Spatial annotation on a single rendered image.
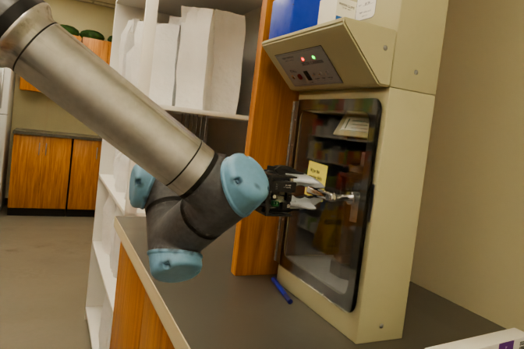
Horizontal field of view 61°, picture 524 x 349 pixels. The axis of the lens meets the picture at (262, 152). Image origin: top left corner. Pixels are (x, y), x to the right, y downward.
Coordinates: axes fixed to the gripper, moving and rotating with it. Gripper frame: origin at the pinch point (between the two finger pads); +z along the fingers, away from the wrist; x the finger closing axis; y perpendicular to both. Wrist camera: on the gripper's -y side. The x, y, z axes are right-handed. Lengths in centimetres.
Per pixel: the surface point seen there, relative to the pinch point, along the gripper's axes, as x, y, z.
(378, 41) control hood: 28.3, 10.9, 1.9
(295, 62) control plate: 25.8, -10.9, -1.9
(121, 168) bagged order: -16, -150, -16
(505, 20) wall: 44, -2, 49
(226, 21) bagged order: 60, -130, 22
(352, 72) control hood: 23.1, 5.5, 1.1
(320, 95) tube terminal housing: 19.9, -11.4, 5.6
